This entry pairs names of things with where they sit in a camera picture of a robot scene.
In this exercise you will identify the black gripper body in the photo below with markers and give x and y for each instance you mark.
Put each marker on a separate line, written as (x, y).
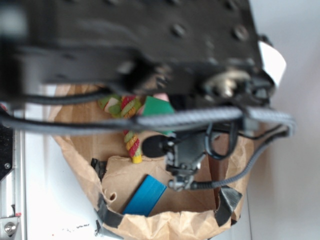
(206, 92)

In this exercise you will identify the green wooden block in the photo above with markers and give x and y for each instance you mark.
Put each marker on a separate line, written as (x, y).
(157, 107)

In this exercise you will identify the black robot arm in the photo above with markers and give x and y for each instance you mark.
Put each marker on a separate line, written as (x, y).
(205, 53)

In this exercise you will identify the blue wooden block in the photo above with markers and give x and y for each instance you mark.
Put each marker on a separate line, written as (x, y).
(145, 197)

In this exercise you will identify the green plush frog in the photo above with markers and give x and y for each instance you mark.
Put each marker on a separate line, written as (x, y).
(111, 104)

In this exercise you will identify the brown paper bag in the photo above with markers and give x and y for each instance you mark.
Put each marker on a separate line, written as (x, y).
(108, 178)

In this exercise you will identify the white plastic tray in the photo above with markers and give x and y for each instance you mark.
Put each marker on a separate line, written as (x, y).
(56, 207)

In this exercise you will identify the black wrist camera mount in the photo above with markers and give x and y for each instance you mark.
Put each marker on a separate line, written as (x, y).
(183, 153)

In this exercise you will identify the multicolour twisted rope toy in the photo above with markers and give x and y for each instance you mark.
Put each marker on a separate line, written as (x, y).
(130, 106)

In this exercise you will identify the black mounting bracket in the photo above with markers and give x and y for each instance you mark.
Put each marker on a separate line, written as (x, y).
(6, 150)

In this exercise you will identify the aluminium frame rail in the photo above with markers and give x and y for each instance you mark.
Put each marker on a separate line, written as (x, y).
(13, 223)

